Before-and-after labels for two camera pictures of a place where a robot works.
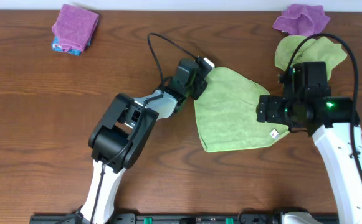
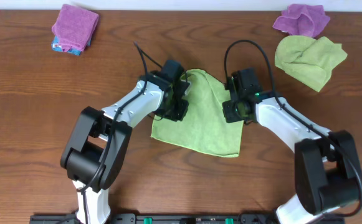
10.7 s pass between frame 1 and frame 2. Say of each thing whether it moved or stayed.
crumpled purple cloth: stayed
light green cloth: moved
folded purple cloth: stayed
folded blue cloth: stayed
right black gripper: moved
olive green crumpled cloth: stayed
